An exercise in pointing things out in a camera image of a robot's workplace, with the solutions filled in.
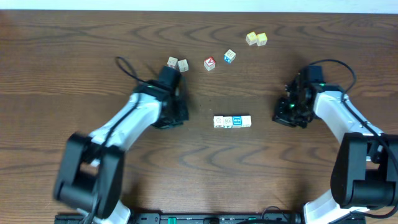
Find pale yellow block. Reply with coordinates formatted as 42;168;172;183
246;32;257;45

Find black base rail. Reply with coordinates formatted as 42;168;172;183
54;212;367;224

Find blue top block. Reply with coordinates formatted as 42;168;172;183
232;116;243;128

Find white block beside red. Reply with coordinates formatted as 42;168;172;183
177;59;189;72

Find blue sided letter block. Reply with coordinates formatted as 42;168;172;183
224;49;236;63

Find green sided block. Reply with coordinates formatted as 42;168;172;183
223;116;233;128

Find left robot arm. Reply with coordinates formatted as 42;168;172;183
53;66;188;223

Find plain white block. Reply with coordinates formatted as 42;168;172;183
241;115;252;128

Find red letter A block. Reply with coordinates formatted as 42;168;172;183
204;57;216;71

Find red number block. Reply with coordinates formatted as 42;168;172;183
167;57;178;69

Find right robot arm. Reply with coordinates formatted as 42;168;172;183
272;65;397;223

